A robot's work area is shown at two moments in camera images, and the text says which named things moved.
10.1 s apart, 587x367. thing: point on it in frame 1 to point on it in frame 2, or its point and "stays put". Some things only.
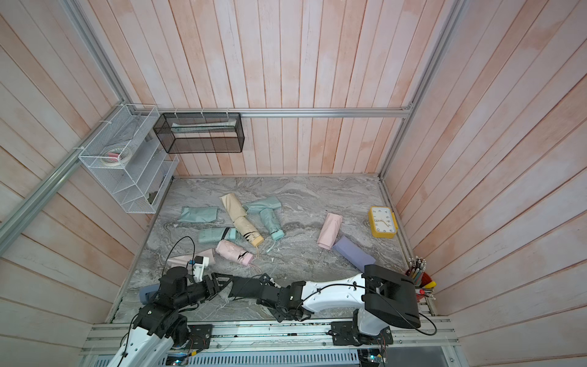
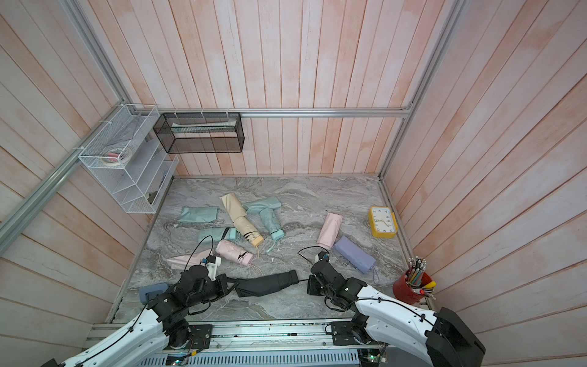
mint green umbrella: [270, 219] stays put
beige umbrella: [248, 232] stays put
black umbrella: [245, 287] to [282, 280]
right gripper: [277, 315] to [312, 288]
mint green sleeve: [199, 214] stays put
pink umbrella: [331, 228] stays put
